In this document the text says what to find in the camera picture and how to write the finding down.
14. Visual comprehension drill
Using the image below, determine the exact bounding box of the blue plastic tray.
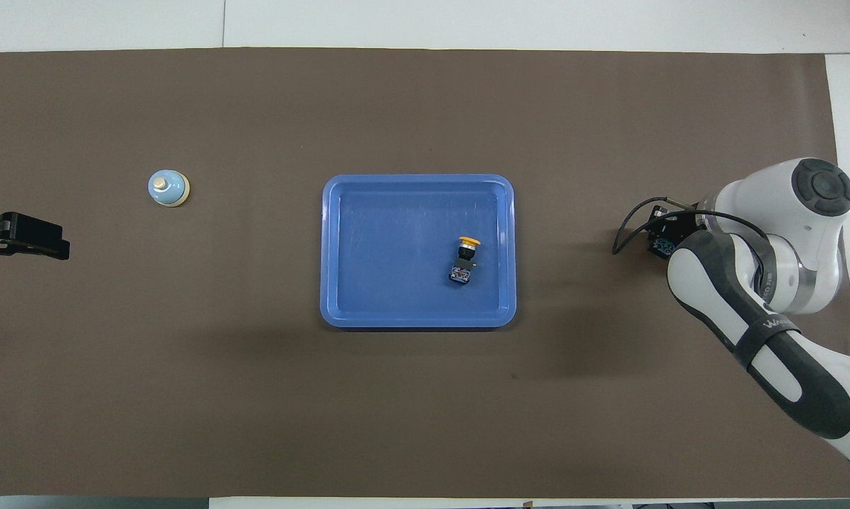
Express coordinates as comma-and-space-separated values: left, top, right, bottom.
319, 174, 518, 329

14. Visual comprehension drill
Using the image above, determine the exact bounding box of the brown table mat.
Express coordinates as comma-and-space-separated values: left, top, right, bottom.
0, 47, 850, 499

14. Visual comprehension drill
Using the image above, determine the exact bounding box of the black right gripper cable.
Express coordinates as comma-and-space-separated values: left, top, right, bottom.
612, 197, 779, 283

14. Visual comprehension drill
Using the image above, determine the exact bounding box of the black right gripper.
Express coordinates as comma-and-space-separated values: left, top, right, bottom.
648, 203, 706, 246

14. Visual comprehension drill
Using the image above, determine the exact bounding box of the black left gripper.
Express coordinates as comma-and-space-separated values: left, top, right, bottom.
0, 211, 71, 267

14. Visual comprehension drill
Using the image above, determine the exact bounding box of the light blue call bell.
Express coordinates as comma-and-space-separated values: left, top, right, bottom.
148, 170, 191, 209

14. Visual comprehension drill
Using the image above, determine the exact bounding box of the yellow push button switch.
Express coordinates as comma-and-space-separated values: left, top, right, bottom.
448, 237, 482, 286

